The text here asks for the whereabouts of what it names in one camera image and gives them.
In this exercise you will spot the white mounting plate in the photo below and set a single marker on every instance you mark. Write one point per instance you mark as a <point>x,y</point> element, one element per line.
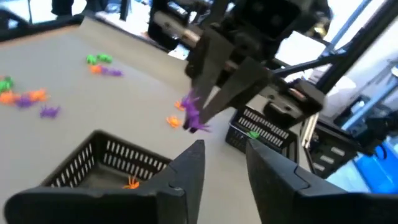
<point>178,56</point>

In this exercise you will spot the purple toy spider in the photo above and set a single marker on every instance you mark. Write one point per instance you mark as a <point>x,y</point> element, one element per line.
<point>114,72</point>
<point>105,71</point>
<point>192,112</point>
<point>24,101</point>
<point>49,112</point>

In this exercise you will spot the silver aluminium bar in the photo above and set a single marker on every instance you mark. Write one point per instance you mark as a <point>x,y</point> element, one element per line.
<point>308,130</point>

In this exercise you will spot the black slotted plastic basket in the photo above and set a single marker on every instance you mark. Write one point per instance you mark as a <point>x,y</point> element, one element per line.
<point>93,137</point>
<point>264,124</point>

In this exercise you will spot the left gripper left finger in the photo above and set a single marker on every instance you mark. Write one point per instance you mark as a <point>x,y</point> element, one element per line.
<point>174,199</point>

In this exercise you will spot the black frame bracket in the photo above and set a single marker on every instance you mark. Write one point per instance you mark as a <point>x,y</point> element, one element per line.
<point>12,18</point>

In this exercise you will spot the blue plastic crate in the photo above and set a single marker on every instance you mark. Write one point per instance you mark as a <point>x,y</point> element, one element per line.
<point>379,168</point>

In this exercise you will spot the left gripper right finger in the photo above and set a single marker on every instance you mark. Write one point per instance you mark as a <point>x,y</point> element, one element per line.
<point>280,199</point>

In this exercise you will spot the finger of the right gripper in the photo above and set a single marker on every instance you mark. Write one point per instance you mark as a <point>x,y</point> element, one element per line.
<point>211,62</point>
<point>242,84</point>

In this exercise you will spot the grey table mat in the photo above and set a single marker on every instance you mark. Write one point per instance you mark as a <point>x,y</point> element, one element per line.
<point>93,102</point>

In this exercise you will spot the orange toy spider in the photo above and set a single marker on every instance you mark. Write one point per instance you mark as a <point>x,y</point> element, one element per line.
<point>7,98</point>
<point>132,184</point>
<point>179,105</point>
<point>95,69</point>
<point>174,121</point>
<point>38,95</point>

